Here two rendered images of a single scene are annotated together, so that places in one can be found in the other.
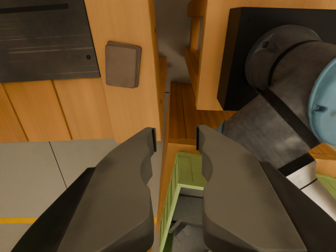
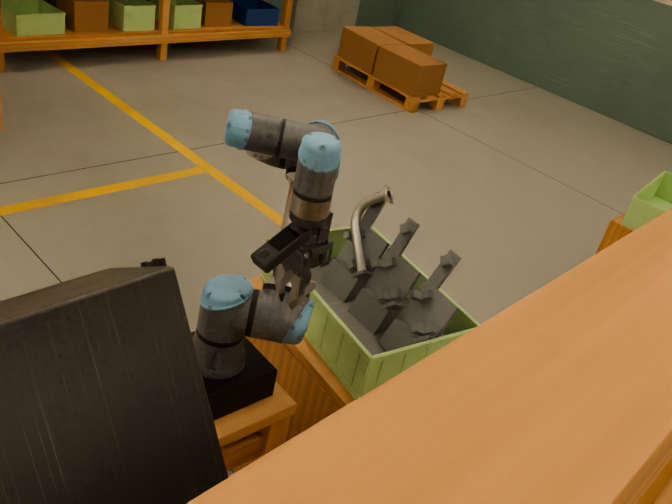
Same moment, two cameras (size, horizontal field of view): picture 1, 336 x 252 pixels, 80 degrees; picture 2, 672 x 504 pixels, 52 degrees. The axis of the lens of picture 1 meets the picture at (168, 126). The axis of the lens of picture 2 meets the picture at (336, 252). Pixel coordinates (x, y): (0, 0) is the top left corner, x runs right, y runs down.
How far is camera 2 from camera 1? 1.31 m
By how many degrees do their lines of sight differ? 42
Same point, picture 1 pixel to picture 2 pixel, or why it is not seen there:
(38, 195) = not seen: outside the picture
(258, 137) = (274, 310)
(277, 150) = (272, 298)
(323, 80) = (229, 304)
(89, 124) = not seen: hidden behind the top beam
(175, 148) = not seen: hidden behind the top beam
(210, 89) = (270, 403)
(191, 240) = (425, 318)
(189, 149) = (345, 396)
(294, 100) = (244, 310)
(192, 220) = (404, 332)
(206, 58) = (247, 421)
